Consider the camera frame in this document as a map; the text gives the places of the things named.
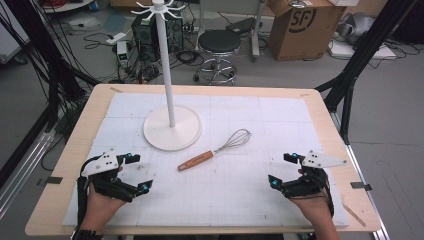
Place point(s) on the black round stool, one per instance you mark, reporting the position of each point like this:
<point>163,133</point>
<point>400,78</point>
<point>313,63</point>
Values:
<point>219,40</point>

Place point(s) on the black flat case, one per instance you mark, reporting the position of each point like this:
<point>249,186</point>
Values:
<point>240,26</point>

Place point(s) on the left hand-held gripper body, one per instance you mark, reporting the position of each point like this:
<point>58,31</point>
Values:
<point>103,163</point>

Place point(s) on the flat white board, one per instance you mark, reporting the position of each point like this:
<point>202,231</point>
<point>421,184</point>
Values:
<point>363,51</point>

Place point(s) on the person's right hand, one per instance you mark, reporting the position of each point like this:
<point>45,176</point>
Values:
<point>315,208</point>

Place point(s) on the white hook rack stand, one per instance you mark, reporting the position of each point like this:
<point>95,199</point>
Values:
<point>165,66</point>

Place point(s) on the black wristband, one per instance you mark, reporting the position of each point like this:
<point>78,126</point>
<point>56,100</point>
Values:
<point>86,234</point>

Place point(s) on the white grid mat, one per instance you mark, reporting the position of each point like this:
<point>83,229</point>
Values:
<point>233,193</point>

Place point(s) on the small white device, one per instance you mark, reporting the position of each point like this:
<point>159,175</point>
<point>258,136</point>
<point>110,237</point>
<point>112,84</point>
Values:
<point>122,53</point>

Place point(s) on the cardboard box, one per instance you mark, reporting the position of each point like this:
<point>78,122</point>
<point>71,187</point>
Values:
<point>300,36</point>

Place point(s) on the grey metal post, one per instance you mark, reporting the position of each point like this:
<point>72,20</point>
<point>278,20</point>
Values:
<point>256,30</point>

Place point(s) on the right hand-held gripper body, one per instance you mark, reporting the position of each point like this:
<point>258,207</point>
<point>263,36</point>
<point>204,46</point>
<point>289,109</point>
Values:
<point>311,185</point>

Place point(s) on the person's left hand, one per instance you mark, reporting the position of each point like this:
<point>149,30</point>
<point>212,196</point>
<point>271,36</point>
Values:
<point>98,210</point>

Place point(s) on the black computer tower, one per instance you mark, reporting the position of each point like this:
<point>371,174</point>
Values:
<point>144,40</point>

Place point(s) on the thin wooden stick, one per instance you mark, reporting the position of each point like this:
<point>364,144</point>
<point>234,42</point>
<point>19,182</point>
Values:
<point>354,215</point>

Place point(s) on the grey bundled cover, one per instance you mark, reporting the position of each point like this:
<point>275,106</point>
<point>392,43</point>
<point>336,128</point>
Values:
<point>355,28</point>

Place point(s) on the black tape strip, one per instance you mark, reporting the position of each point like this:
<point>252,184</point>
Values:
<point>53,180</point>
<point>360,186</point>

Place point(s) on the black frame stand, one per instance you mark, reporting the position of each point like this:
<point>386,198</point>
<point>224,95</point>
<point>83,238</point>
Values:
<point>40,40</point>
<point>363,53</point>

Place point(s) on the aluminium rail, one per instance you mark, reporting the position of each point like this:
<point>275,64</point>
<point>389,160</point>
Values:
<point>23,176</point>
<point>363,180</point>

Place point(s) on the white power strip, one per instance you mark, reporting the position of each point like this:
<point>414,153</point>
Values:
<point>116,38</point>

